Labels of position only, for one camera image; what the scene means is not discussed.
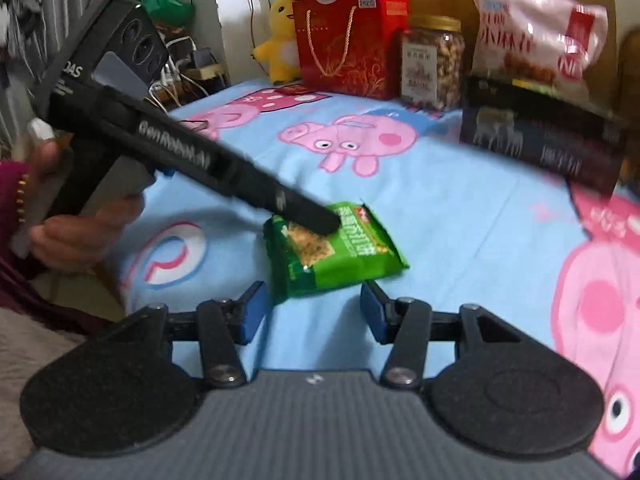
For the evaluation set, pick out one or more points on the green plastic bag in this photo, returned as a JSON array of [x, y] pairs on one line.
[[167, 2]]

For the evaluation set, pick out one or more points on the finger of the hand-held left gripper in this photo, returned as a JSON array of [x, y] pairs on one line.
[[310, 215]]

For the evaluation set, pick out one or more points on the green snack packet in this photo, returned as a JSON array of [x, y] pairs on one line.
[[335, 255]]

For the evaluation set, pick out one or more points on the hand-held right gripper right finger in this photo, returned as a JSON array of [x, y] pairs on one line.
[[372, 310]]

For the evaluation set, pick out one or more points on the small gold-lid nut jar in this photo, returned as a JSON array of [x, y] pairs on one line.
[[432, 65]]

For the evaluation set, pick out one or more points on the red gift bag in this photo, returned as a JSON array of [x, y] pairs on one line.
[[350, 45]]

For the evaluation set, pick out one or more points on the cartoon printed bed sheet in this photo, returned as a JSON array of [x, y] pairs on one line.
[[450, 210]]

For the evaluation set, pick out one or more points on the dark printed box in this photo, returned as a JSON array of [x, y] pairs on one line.
[[540, 135]]

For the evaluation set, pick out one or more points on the yellow plush duck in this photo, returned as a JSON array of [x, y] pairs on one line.
[[282, 40]]

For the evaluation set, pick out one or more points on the small red packet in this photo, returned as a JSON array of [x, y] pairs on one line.
[[294, 91]]

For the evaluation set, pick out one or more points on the person's left hand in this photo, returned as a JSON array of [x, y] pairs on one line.
[[80, 240]]

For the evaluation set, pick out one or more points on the pink snack bag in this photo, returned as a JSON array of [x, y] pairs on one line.
[[535, 40]]

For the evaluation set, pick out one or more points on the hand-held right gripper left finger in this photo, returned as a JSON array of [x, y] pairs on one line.
[[252, 311]]

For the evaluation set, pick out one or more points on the beige cloth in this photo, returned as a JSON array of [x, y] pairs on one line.
[[25, 360]]

